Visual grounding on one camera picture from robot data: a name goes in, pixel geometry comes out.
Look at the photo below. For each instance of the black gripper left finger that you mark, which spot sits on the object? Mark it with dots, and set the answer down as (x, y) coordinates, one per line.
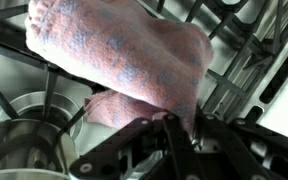
(117, 146)

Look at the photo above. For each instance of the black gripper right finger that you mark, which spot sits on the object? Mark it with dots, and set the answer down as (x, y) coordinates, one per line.
(237, 146)

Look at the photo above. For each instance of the pink checked cloth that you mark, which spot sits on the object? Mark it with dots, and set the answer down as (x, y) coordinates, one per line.
(117, 53)

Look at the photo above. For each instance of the stainless steel gas stove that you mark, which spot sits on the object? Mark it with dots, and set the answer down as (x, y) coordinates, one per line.
(247, 76)

